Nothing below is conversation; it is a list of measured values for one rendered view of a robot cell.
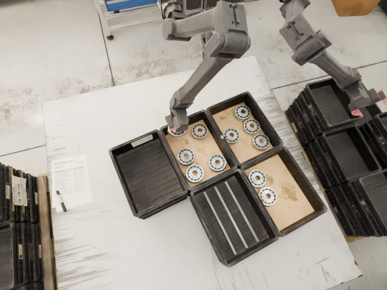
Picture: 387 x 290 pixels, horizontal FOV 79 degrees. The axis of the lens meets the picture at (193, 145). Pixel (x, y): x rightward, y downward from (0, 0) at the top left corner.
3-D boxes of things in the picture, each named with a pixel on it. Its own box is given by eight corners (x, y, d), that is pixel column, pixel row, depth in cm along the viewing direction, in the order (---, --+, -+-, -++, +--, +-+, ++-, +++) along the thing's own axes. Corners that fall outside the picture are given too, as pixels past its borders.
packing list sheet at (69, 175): (48, 161, 149) (48, 161, 148) (86, 152, 152) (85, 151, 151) (52, 213, 138) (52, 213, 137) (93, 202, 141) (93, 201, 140)
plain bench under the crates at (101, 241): (82, 140, 229) (41, 102, 164) (236, 102, 250) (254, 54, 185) (110, 333, 175) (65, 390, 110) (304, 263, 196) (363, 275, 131)
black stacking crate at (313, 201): (235, 172, 139) (239, 167, 128) (277, 152, 144) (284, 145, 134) (272, 237, 126) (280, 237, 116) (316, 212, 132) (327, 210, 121)
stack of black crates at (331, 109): (283, 111, 231) (305, 83, 190) (310, 104, 235) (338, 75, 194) (301, 148, 218) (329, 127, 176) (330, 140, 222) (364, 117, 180)
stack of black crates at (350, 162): (302, 148, 218) (322, 133, 186) (330, 140, 222) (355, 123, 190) (322, 190, 204) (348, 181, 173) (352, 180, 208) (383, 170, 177)
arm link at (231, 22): (257, -2, 62) (226, -9, 58) (251, 53, 67) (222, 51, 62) (184, 22, 100) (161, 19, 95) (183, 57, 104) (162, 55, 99)
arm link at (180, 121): (192, 94, 100) (173, 94, 97) (199, 117, 97) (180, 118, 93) (182, 109, 110) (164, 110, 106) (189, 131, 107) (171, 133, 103)
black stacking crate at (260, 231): (189, 195, 133) (189, 191, 122) (234, 173, 139) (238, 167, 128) (223, 266, 121) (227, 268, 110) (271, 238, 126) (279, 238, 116)
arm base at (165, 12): (180, 14, 104) (179, -13, 93) (185, 27, 101) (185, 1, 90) (161, 17, 103) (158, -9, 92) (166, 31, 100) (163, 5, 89)
